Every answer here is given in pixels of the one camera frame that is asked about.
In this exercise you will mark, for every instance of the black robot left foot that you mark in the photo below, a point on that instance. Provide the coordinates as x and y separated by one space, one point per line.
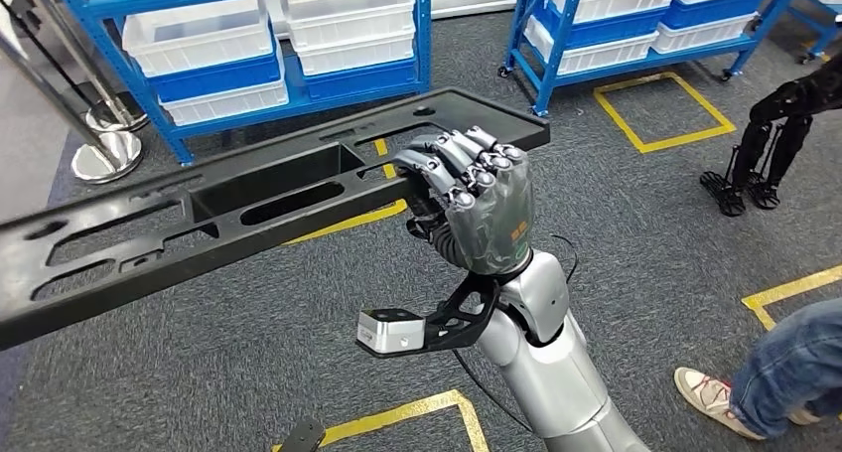
304 437

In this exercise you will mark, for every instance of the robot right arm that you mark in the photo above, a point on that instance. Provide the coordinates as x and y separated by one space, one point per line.
552 383

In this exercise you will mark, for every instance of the black camera bracket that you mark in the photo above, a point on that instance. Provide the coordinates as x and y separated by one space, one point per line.
454 334

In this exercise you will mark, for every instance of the black humanoid robot legs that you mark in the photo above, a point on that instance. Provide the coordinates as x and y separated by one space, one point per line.
783 100

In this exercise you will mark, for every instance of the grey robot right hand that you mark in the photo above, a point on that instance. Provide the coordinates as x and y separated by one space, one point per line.
493 225

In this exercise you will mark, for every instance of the person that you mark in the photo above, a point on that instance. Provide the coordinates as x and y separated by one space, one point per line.
789 363

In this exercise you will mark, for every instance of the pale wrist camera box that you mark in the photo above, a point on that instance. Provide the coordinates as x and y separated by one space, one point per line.
388 334

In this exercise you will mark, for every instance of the yellow floor tape square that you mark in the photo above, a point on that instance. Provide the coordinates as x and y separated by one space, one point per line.
796 284
394 414
342 225

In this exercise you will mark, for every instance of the long black plastic part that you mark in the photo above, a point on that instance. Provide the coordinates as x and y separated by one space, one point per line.
197 265

